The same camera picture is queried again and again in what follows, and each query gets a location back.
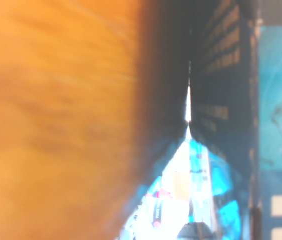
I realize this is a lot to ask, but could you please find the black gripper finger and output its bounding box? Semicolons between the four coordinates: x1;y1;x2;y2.
176;221;218;240

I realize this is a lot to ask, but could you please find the blue paperback book white title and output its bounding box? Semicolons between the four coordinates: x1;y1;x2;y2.
189;0;282;240

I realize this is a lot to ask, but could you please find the wooden bookshelf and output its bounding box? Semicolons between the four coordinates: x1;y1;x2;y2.
0;0;191;240

